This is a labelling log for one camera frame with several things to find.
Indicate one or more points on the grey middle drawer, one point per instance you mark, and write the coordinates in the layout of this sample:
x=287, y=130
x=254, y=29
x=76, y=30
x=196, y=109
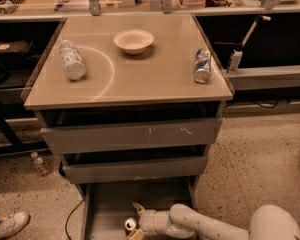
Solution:
x=135, y=170

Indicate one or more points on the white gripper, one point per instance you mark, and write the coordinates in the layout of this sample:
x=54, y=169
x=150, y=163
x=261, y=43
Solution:
x=146, y=219

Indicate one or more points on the grey drawer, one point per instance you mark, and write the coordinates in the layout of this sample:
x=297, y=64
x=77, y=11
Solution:
x=109, y=205
x=130, y=136
x=135, y=170

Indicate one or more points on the white paper bowl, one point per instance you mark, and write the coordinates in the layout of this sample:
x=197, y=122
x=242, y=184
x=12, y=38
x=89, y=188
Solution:
x=133, y=41

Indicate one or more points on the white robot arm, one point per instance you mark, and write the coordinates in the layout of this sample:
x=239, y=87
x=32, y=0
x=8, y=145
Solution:
x=268, y=222

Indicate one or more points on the small bottle on floor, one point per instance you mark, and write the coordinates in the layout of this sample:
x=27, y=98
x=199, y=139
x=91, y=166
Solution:
x=40, y=164

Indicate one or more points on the clear plastic water bottle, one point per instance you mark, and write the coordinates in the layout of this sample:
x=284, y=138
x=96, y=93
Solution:
x=72, y=62

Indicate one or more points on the white sneaker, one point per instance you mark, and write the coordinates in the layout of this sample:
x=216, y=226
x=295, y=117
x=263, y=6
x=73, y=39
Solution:
x=13, y=224

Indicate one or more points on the grey bottom drawer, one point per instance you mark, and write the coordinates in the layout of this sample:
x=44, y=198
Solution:
x=109, y=205

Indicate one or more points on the red coke can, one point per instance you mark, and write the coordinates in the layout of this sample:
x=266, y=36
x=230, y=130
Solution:
x=130, y=225

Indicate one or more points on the blue pepsi can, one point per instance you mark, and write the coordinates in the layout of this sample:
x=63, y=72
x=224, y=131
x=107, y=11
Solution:
x=202, y=66

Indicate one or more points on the grey top drawer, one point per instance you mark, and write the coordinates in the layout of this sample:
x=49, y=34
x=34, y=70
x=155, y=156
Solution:
x=130, y=136

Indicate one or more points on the grey drawer cabinet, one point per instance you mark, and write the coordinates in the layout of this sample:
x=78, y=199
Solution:
x=156, y=85

